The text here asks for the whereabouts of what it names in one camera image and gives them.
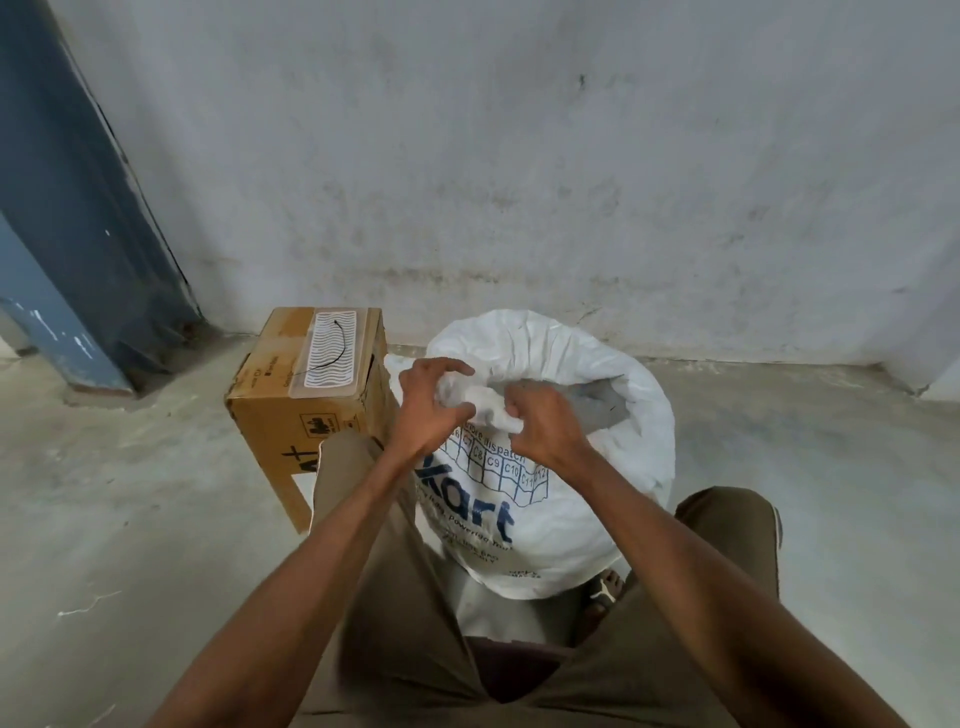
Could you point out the person's right hand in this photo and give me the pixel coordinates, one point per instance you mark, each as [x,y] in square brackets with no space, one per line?
[551,439]

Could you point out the person's left hand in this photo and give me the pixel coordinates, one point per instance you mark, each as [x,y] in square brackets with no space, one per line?
[416,420]

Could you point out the person's right fingers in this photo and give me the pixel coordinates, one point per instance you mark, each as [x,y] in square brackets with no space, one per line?
[525,401]

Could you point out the person's left thumb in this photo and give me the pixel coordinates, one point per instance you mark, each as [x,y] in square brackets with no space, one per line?
[456,412]

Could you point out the white woven sack blue print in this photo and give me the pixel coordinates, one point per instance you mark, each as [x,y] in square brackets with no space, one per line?
[570,510]

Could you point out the person's left forearm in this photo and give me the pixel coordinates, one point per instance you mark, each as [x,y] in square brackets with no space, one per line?
[300,592]

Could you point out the person's right forearm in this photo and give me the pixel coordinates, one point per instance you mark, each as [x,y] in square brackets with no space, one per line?
[712,592]

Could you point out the white wavy-print tape label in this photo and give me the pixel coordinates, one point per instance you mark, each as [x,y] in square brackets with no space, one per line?
[330,352]

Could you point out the brown cardboard box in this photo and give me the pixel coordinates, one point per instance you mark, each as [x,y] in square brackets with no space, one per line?
[270,420]

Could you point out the khaki trousers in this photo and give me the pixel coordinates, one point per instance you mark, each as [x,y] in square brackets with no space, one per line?
[397,600]

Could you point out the person's foot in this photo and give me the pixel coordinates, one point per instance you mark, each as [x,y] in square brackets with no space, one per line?
[604,589]

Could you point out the blue painted door frame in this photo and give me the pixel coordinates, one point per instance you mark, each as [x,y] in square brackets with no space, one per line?
[67,225]

